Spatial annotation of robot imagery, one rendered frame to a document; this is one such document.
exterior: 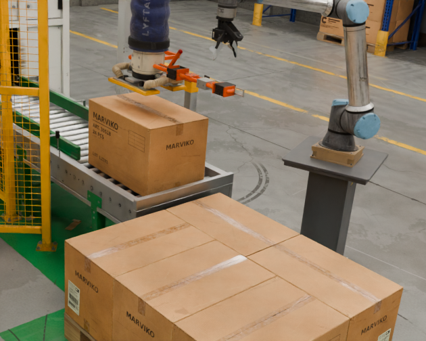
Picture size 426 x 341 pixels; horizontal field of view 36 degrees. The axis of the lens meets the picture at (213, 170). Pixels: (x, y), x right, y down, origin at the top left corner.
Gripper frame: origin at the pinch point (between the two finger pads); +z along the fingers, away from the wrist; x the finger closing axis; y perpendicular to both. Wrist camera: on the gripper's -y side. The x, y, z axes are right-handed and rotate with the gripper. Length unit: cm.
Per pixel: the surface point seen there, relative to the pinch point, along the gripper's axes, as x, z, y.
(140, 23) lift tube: 11, -8, 55
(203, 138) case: -15, 52, 27
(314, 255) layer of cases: -7, 81, -64
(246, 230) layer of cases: 2, 81, -27
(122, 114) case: 20, 40, 55
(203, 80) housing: 3.6, 12.8, 10.7
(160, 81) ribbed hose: 7.9, 19.7, 39.0
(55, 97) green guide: -20, 74, 196
